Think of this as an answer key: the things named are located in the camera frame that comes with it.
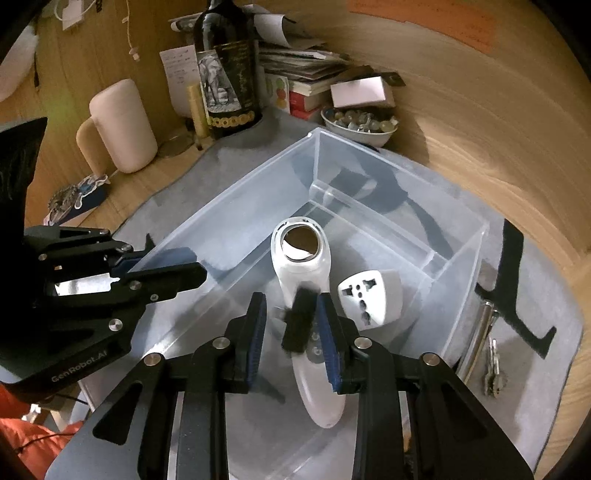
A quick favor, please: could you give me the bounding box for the bunch of keys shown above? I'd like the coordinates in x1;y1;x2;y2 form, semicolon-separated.
483;337;508;398

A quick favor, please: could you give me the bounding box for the metal rod tool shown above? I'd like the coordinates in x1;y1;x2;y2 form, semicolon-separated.
456;300;499;384

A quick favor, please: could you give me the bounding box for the white handheld massager device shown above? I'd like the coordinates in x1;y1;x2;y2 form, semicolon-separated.
270;216;346;429

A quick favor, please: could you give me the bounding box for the small black adapter gadget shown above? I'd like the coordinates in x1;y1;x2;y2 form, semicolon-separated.
281;284;320;354

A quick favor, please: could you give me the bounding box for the white travel plug adapter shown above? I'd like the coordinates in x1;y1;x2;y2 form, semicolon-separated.
337;270;403;331

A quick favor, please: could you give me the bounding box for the beige cylindrical speaker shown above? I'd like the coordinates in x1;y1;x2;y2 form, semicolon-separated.
76;79;158;176

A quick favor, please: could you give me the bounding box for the yellow tube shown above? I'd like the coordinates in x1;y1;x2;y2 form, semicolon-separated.
186;83;209;139

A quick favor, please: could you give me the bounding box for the white paper note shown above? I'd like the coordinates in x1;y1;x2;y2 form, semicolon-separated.
159;45;199;118

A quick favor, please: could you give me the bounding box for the clear plastic storage bin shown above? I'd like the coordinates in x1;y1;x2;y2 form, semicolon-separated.
83;129;488;479

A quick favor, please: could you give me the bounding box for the stack of books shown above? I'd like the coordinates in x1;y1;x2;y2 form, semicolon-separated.
257;4;362;122

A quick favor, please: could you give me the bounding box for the dark wine bottle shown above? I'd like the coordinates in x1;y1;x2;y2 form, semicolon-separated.
193;0;263;138

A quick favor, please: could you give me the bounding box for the white bowl of pebbles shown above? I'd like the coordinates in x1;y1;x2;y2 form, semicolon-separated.
321;106;400;148

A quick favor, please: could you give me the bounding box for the white fluffy duster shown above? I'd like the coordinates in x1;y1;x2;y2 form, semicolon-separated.
0;24;39;102

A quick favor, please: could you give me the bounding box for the small white cardboard box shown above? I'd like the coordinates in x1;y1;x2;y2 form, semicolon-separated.
331;76;396;108

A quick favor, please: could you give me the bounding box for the orange sticky note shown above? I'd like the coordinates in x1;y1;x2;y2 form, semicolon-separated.
348;0;497;54

